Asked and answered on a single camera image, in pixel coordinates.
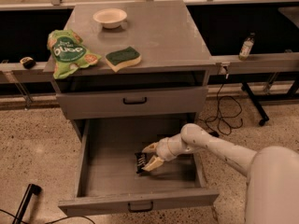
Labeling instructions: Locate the black floor cable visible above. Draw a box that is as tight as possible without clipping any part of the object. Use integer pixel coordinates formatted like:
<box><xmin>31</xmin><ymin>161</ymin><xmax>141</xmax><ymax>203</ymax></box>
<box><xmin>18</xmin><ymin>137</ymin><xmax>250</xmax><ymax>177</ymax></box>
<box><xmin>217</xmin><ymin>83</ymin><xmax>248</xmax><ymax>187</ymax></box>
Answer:
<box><xmin>0</xmin><ymin>209</ymin><xmax>96</xmax><ymax>224</ymax></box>

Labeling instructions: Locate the black stand leg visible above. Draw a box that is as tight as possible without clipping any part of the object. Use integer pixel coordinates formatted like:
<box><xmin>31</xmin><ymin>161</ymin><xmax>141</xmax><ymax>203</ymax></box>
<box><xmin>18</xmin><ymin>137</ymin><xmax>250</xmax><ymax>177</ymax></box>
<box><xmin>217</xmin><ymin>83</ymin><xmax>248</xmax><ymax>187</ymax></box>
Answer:
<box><xmin>12</xmin><ymin>184</ymin><xmax>41</xmax><ymax>224</ymax></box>

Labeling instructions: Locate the closed grey upper drawer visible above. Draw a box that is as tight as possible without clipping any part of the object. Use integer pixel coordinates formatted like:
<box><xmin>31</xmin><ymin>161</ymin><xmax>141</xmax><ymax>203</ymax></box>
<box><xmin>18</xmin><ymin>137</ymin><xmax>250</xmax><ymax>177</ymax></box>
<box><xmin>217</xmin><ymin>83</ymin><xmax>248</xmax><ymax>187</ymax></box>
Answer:
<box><xmin>57</xmin><ymin>86</ymin><xmax>207</xmax><ymax>119</ymax></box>

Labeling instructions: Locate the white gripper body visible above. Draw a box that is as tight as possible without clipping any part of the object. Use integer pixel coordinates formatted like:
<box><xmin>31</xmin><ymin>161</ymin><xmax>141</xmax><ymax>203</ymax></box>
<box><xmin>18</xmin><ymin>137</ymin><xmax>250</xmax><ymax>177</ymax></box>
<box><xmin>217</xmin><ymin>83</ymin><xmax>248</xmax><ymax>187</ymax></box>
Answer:
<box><xmin>156</xmin><ymin>138</ymin><xmax>176</xmax><ymax>161</ymax></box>

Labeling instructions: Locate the black yellow tape measure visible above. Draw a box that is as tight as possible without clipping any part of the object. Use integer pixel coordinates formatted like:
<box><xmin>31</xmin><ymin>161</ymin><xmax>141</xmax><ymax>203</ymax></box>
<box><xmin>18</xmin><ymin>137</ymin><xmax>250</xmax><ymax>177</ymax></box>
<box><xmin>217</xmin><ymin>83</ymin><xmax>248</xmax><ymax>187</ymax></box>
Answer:
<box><xmin>20</xmin><ymin>57</ymin><xmax>36</xmax><ymax>69</ymax></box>

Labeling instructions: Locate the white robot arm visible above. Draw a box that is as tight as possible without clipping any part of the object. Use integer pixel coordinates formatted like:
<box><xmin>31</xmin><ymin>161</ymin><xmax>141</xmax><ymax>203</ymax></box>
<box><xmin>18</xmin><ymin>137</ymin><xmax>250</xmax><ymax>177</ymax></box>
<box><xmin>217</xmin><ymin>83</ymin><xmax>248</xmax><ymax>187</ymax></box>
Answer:
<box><xmin>143</xmin><ymin>123</ymin><xmax>299</xmax><ymax>224</ymax></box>

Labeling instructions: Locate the green yellow sponge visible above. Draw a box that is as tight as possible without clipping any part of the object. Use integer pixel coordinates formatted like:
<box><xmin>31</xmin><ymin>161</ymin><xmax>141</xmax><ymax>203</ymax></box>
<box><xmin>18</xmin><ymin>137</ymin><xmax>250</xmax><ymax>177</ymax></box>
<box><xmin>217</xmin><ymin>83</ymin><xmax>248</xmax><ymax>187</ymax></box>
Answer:
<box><xmin>106</xmin><ymin>47</ymin><xmax>141</xmax><ymax>73</ymax></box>

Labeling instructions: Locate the small glass bottle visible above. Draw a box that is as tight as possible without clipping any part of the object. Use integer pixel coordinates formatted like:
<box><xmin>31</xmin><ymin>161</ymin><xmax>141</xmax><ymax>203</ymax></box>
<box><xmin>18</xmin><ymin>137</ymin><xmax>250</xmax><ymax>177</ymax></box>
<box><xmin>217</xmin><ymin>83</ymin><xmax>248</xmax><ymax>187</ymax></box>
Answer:
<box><xmin>238</xmin><ymin>33</ymin><xmax>255</xmax><ymax>61</ymax></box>

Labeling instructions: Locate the grey drawer cabinet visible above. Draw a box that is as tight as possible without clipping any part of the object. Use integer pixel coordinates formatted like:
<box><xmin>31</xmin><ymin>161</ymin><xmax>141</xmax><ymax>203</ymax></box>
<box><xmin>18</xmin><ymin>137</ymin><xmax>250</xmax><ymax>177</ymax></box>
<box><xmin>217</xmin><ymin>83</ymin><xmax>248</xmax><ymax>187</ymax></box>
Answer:
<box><xmin>52</xmin><ymin>0</ymin><xmax>214</xmax><ymax>137</ymax></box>

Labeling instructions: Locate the white bowl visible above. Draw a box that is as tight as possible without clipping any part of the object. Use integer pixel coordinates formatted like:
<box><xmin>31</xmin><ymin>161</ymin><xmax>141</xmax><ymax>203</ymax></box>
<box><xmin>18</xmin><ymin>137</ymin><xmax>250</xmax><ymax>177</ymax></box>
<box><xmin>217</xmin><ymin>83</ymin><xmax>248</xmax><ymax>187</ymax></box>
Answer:
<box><xmin>93</xmin><ymin>8</ymin><xmax>127</xmax><ymax>29</ymax></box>

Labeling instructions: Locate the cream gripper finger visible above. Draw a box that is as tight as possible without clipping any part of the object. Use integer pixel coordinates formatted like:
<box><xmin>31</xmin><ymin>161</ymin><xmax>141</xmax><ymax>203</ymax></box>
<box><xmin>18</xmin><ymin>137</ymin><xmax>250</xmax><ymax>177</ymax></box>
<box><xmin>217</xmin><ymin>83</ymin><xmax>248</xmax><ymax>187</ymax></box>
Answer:
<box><xmin>142</xmin><ymin>142</ymin><xmax>158</xmax><ymax>153</ymax></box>
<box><xmin>143</xmin><ymin>155</ymin><xmax>164</xmax><ymax>172</ymax></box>

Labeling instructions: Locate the green chip bag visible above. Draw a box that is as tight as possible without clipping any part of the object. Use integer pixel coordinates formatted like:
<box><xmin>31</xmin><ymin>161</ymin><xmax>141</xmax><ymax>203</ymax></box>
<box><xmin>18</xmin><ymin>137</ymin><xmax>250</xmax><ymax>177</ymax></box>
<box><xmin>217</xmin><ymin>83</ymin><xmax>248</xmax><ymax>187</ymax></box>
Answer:
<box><xmin>47</xmin><ymin>30</ymin><xmax>101</xmax><ymax>79</ymax></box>

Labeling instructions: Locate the open grey lower drawer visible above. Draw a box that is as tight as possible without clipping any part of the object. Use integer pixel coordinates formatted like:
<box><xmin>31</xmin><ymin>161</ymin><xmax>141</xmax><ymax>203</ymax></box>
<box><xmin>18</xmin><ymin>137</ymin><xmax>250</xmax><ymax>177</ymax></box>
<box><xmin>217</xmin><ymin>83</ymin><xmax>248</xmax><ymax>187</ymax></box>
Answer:
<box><xmin>59</xmin><ymin>114</ymin><xmax>219</xmax><ymax>217</ymax></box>

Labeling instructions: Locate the black wheeled table leg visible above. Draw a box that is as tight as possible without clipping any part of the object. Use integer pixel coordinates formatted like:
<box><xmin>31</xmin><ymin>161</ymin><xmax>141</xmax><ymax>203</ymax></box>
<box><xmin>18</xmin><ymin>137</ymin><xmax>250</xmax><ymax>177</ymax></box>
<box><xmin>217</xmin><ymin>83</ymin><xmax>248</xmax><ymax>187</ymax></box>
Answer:
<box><xmin>241</xmin><ymin>82</ymin><xmax>269</xmax><ymax>126</ymax></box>

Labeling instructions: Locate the black power cable with adapter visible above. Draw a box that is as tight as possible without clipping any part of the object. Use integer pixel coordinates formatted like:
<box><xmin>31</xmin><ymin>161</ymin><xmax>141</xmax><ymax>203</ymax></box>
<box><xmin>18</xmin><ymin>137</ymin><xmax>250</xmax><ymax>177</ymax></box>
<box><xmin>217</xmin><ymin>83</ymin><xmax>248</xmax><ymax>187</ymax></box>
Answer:
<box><xmin>197</xmin><ymin>66</ymin><xmax>244</xmax><ymax>138</ymax></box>

